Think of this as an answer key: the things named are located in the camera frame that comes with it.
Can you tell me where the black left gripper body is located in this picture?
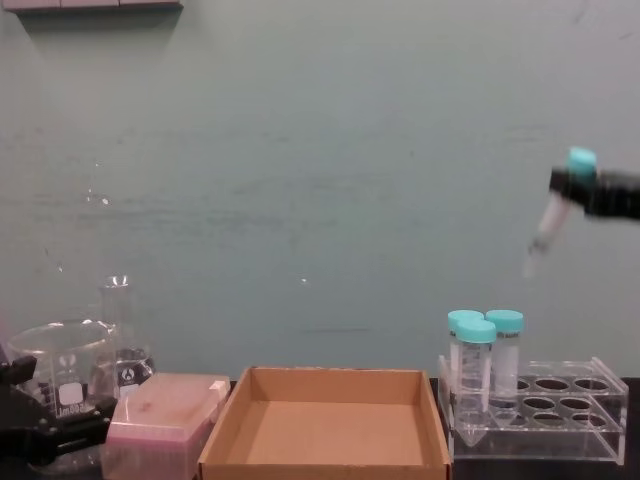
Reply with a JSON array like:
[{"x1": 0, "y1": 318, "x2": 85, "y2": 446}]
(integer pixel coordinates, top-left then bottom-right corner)
[{"x1": 0, "y1": 384, "x2": 64, "y2": 467}]

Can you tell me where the clear tube with teal cap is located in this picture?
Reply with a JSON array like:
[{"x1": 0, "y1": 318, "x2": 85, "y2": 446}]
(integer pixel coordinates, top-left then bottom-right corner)
[
  {"x1": 447, "y1": 309, "x2": 482, "y2": 401},
  {"x1": 484, "y1": 309, "x2": 525, "y2": 409},
  {"x1": 521, "y1": 146, "x2": 598, "y2": 280},
  {"x1": 449, "y1": 319, "x2": 498, "y2": 448}
]

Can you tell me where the clear glass beaker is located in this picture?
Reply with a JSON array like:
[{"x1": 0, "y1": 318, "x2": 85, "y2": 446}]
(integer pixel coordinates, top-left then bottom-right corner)
[{"x1": 6, "y1": 319, "x2": 122, "y2": 474}]

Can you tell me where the pink pipette tip box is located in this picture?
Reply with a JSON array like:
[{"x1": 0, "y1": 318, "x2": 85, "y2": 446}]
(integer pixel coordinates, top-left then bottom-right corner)
[{"x1": 101, "y1": 372, "x2": 232, "y2": 480}]

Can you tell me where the clear glass conical flask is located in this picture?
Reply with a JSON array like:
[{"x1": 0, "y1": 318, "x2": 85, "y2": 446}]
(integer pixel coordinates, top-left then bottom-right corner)
[{"x1": 97, "y1": 274, "x2": 158, "y2": 401}]

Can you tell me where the clear acrylic tube rack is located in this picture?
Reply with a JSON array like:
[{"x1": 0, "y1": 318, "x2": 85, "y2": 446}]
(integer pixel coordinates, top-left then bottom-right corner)
[{"x1": 438, "y1": 355, "x2": 630, "y2": 463}]

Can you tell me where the shallow brown cardboard tray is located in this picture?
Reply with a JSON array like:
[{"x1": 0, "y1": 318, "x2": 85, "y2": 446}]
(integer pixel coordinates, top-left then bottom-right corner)
[{"x1": 197, "y1": 365, "x2": 452, "y2": 480}]

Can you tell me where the plain pale wall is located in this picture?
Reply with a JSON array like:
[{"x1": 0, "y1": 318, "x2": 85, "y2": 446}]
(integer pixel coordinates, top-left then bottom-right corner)
[{"x1": 0, "y1": 0, "x2": 640, "y2": 381}]

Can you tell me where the grey wall shelf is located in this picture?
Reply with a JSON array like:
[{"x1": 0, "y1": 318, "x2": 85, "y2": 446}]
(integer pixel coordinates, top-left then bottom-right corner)
[{"x1": 13, "y1": 0, "x2": 185, "y2": 17}]

